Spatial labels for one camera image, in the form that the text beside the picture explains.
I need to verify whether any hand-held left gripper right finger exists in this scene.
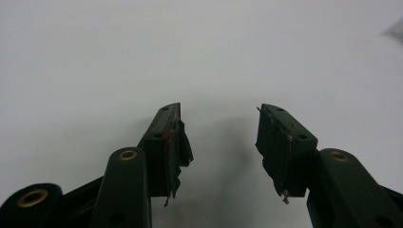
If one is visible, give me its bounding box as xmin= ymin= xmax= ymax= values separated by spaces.
xmin=255 ymin=103 xmax=319 ymax=205

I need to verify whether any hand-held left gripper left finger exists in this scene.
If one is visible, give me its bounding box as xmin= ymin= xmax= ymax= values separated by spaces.
xmin=137 ymin=102 xmax=195 ymax=207

